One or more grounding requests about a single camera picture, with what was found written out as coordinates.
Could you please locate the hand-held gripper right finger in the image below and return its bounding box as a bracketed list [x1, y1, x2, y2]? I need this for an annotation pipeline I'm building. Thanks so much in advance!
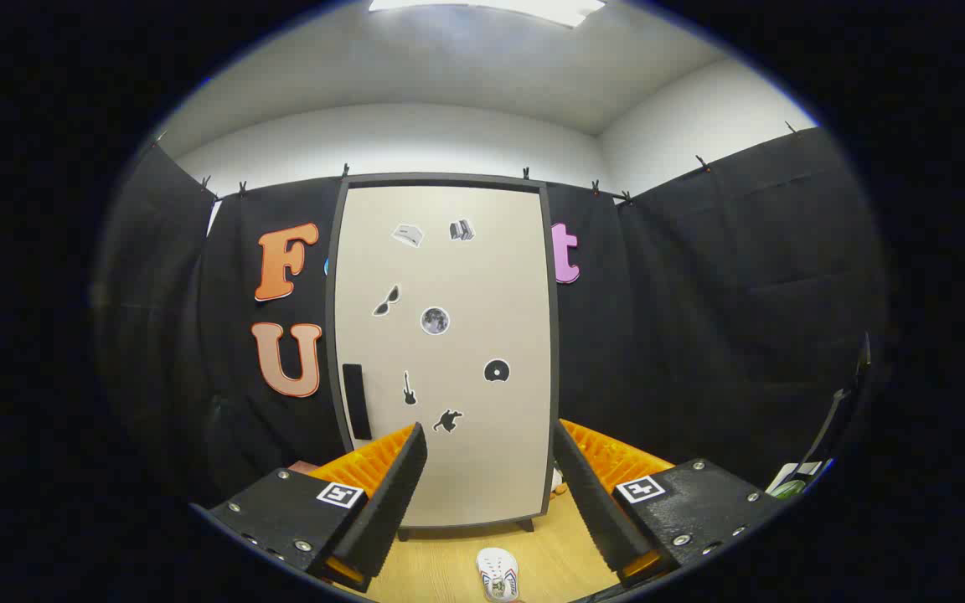
[551, 419, 789, 589]

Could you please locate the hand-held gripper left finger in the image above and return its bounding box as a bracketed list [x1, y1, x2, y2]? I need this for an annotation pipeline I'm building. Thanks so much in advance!
[189, 423, 429, 594]

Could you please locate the white striped shoe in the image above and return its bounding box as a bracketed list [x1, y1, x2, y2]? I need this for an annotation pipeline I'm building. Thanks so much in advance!
[477, 548, 521, 602]

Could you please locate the grey shoe cabinet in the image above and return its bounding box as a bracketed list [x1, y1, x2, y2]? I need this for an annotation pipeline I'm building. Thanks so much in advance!
[325, 173, 560, 541]

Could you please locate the black backdrop cloth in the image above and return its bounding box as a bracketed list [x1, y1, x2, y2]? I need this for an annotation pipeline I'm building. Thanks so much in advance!
[93, 126, 890, 512]

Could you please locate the black monitor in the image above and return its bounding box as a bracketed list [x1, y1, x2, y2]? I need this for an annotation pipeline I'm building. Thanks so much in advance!
[801, 333, 873, 482]

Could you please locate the row of black cloth clips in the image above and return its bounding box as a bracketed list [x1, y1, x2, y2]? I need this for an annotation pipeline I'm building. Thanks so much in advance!
[152, 124, 802, 206]

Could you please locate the ceiling light panel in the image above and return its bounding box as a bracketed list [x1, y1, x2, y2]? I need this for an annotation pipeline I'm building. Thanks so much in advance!
[368, 0, 606, 28]

